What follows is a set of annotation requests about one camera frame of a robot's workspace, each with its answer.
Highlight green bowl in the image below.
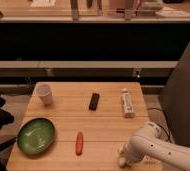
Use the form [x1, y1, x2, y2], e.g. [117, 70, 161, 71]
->
[17, 118, 55, 156]

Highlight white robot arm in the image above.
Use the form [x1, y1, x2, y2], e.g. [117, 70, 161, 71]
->
[118, 122, 190, 171]

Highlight black cable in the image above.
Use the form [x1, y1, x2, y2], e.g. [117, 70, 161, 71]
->
[147, 107, 172, 141]

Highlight orange carrot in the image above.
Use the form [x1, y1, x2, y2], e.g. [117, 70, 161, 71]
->
[75, 132, 84, 155]

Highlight white tube bottle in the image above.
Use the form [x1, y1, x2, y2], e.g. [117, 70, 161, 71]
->
[121, 88, 135, 118]

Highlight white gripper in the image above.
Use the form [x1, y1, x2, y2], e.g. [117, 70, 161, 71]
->
[117, 144, 128, 168]

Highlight black rectangular block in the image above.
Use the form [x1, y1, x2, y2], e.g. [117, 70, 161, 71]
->
[89, 93, 100, 111]

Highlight wooden table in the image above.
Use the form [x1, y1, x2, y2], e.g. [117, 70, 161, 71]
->
[7, 82, 162, 171]

